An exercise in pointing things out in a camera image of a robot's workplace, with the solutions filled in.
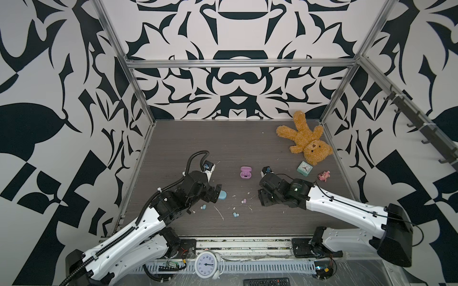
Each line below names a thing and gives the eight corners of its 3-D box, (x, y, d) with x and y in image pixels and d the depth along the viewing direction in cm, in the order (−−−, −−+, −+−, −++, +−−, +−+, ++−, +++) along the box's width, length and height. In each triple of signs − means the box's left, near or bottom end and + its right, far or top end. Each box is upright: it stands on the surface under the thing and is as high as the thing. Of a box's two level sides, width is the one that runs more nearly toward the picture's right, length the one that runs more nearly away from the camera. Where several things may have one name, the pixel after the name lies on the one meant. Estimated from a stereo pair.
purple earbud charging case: (240, 179, 97) (240, 175, 93) (239, 170, 100) (240, 165, 97) (251, 179, 97) (252, 175, 93) (250, 170, 100) (251, 165, 97)
